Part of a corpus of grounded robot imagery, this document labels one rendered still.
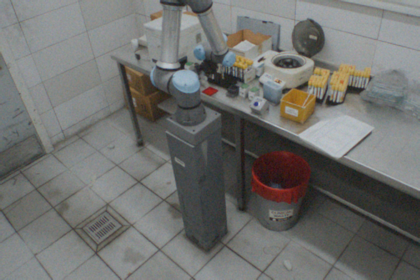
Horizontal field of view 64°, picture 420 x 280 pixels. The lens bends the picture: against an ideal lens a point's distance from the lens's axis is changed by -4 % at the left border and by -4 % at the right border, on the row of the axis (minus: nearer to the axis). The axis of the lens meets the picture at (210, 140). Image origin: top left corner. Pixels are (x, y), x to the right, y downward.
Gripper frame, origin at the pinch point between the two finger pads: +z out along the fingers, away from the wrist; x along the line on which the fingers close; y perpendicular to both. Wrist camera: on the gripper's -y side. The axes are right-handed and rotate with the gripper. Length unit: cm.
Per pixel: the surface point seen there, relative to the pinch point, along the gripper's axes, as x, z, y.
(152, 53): -4.5, 13.2, -36.0
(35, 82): -50, 97, -112
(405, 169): 0, -57, 108
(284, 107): 0, -31, 51
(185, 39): 4.5, -8.5, -21.4
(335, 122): 10, -39, 74
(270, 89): 7.2, -26.1, 37.8
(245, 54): 25.3, -14.2, 8.8
